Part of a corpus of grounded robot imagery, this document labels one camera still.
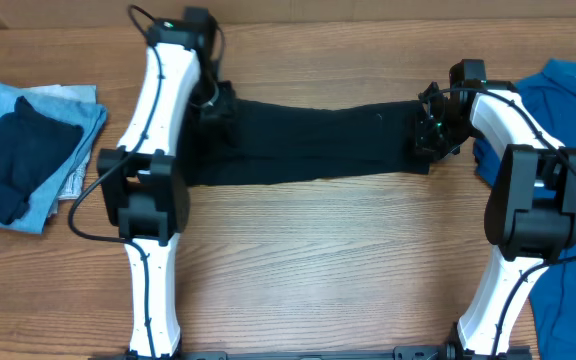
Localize black t-shirt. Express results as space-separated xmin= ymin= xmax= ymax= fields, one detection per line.
xmin=181 ymin=99 xmax=429 ymax=186

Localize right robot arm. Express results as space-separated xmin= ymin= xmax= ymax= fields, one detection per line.
xmin=394 ymin=79 xmax=576 ymax=359

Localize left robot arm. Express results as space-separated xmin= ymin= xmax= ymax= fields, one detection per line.
xmin=97 ymin=8 xmax=235 ymax=359

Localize folded white patterned cloth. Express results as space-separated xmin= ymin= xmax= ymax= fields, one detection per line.
xmin=27 ymin=84 xmax=97 ymax=217

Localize folded navy shirt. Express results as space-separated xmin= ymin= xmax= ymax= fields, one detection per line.
xmin=0 ymin=96 xmax=84 ymax=225

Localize folded light blue shirt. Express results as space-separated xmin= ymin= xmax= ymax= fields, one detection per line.
xmin=0 ymin=83 xmax=107 ymax=234

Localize cardboard board at back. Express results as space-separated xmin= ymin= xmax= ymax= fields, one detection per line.
xmin=0 ymin=0 xmax=576 ymax=29

